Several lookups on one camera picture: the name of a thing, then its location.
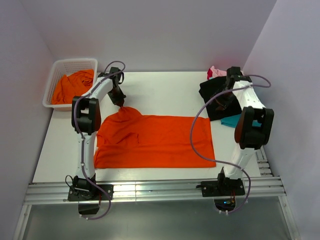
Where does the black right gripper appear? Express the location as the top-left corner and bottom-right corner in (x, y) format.
(210, 84), (237, 111)

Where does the orange t-shirt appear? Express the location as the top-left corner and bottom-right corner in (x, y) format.
(93, 106), (216, 169)
(51, 69), (95, 105)

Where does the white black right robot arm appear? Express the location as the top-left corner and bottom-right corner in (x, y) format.
(215, 66), (275, 196)

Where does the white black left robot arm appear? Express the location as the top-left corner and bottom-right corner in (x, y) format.
(70, 66), (126, 200)

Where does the black folded t-shirt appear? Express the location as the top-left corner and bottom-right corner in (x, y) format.
(199, 76), (242, 121)

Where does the teal folded t-shirt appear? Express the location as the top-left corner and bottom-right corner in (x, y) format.
(220, 114), (241, 128)

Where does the pink folded t-shirt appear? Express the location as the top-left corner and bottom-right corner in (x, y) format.
(206, 66), (227, 80)

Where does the orange t-shirt in basket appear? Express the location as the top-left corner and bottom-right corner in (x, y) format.
(51, 69), (95, 105)

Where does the white plastic laundry basket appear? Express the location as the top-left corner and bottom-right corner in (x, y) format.
(42, 58), (98, 111)

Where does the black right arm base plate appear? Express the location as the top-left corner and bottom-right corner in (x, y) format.
(196, 179), (246, 197)

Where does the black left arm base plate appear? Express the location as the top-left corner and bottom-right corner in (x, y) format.
(67, 184), (114, 202)

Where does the aluminium table frame rail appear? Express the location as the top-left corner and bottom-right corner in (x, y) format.
(13, 148), (301, 240)

